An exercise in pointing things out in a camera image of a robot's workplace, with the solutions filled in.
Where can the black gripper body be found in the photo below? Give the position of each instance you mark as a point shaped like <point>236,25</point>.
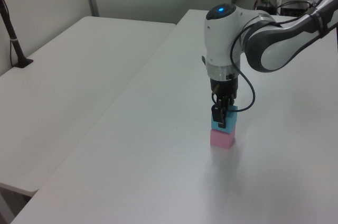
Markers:
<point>224,89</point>

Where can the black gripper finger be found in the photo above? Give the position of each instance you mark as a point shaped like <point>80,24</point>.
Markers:
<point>217,113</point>
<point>229,102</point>

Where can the blue cube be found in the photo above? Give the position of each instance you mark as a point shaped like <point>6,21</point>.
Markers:
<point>230,122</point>

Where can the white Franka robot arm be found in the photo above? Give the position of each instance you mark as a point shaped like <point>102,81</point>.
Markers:
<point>221,44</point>

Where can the pink cube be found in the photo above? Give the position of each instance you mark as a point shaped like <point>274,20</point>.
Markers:
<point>221,139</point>

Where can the small black box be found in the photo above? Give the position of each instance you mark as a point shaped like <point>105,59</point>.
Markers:
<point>265,8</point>

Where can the black camera stand pole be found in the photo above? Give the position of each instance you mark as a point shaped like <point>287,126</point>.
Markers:
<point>11,32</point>

